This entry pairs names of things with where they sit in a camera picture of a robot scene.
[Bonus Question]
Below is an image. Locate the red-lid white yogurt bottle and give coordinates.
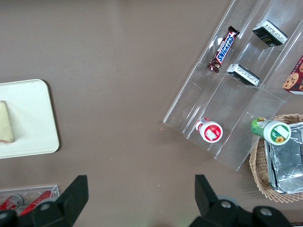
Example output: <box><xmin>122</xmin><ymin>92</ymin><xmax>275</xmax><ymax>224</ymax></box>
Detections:
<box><xmin>195</xmin><ymin>117</ymin><xmax>223</xmax><ymax>142</ymax></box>

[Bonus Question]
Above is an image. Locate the clear acrylic bottle rack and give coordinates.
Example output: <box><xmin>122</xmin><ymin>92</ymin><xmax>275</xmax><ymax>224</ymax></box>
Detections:
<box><xmin>0</xmin><ymin>183</ymin><xmax>60</xmax><ymax>217</ymax></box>

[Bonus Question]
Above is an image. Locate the light woven wicker basket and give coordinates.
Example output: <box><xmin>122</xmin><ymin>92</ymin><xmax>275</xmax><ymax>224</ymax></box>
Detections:
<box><xmin>249</xmin><ymin>113</ymin><xmax>303</xmax><ymax>203</ymax></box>

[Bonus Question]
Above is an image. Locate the clear acrylic tiered snack rack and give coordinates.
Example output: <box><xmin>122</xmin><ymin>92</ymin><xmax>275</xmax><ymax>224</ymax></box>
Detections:
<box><xmin>162</xmin><ymin>0</ymin><xmax>303</xmax><ymax>171</ymax></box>

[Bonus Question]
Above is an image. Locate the triangular sandwich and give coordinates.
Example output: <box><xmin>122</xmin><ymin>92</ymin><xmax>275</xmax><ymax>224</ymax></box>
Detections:
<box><xmin>0</xmin><ymin>100</ymin><xmax>15</xmax><ymax>144</ymax></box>

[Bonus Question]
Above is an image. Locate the aluminium foil container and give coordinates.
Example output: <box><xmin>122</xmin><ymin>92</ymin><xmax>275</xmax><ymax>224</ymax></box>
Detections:
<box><xmin>264</xmin><ymin>122</ymin><xmax>303</xmax><ymax>194</ymax></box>

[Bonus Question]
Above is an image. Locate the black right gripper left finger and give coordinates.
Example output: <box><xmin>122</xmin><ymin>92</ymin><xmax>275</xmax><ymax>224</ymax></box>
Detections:
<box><xmin>30</xmin><ymin>175</ymin><xmax>89</xmax><ymax>227</ymax></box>

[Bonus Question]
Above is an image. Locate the red chocolate chip cookie box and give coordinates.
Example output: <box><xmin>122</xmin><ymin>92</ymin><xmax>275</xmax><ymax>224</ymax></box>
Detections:
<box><xmin>281</xmin><ymin>53</ymin><xmax>303</xmax><ymax>95</ymax></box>

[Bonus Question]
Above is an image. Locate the cream rectangular plastic tray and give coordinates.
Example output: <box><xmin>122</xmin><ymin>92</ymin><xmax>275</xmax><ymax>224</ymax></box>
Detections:
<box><xmin>0</xmin><ymin>79</ymin><xmax>60</xmax><ymax>159</ymax></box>

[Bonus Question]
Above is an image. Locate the green-lid white drink bottle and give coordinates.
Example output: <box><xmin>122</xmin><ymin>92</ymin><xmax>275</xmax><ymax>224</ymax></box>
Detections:
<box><xmin>250</xmin><ymin>115</ymin><xmax>292</xmax><ymax>145</ymax></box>

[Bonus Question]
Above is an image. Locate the black snack box white label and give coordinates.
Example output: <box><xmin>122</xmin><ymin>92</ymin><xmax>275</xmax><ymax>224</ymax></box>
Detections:
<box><xmin>251</xmin><ymin>19</ymin><xmax>289</xmax><ymax>48</ymax></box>
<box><xmin>226</xmin><ymin>63</ymin><xmax>260</xmax><ymax>86</ymax></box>

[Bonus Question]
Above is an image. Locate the Snickers chocolate bar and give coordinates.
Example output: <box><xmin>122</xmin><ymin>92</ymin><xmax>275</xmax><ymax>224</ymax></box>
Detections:
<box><xmin>206</xmin><ymin>25</ymin><xmax>241</xmax><ymax>73</ymax></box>

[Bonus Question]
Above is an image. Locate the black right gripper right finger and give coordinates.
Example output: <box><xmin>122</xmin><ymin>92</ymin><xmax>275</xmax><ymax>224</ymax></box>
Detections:
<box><xmin>189</xmin><ymin>174</ymin><xmax>251</xmax><ymax>227</ymax></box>

